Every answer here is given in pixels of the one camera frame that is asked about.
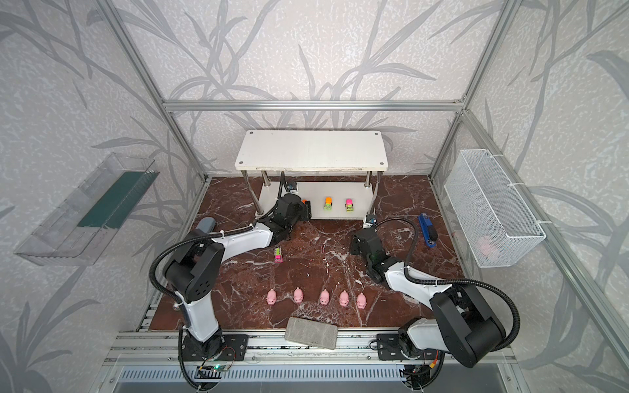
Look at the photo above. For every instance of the white two-tier shelf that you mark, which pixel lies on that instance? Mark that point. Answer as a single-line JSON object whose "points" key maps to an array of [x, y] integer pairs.
{"points": [[314, 152]]}

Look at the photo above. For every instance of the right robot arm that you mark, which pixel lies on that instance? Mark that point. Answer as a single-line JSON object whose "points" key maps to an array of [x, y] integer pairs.
{"points": [[463, 325]]}

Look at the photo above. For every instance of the grey sponge block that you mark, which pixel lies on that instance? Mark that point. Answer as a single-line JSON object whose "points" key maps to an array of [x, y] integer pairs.
{"points": [[311, 333]]}

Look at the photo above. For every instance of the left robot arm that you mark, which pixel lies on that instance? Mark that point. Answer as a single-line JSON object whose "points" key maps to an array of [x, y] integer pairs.
{"points": [[187, 271]]}

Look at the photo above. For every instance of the pink toy pig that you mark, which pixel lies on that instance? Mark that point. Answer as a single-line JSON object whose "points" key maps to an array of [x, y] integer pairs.
{"points": [[361, 301], [344, 299], [324, 298], [271, 297], [298, 296]]}

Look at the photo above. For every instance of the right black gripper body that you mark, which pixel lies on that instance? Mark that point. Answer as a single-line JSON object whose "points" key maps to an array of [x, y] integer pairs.
{"points": [[366, 233]]}

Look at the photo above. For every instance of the orange green mixer truck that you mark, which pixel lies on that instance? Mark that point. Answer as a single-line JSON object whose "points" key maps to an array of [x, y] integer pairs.
{"points": [[328, 203]]}

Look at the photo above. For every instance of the grey blue glasses case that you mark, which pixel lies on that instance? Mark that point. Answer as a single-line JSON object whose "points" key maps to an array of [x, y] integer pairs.
{"points": [[206, 225]]}

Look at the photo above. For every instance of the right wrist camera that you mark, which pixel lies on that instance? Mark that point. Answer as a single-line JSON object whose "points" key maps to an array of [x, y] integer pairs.
{"points": [[370, 221]]}

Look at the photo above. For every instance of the pink green mixer truck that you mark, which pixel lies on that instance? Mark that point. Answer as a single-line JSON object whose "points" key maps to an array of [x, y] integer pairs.
{"points": [[349, 206]]}

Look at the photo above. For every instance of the pink item in basket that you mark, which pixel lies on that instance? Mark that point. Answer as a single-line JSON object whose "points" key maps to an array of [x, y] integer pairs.
{"points": [[488, 249]]}

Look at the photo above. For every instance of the blue stapler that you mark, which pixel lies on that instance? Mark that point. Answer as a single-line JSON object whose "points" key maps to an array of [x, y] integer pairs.
{"points": [[428, 230]]}

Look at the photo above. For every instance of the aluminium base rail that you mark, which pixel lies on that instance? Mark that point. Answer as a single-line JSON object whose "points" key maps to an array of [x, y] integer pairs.
{"points": [[354, 346]]}

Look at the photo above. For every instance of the green circuit board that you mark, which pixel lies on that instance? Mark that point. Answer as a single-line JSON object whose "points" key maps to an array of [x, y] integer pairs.
{"points": [[212, 371]]}

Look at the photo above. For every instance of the clear plastic wall bin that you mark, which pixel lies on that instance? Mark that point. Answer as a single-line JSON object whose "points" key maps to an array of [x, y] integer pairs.
{"points": [[81, 228]]}

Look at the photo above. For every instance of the pink green toy truck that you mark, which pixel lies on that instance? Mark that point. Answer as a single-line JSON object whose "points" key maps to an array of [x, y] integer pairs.
{"points": [[278, 255]]}

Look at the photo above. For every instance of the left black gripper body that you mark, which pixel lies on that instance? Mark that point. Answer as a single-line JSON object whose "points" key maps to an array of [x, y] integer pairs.
{"points": [[303, 209]]}

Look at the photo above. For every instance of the white wire mesh basket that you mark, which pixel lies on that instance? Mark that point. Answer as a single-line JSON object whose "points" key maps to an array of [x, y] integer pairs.
{"points": [[487, 203]]}

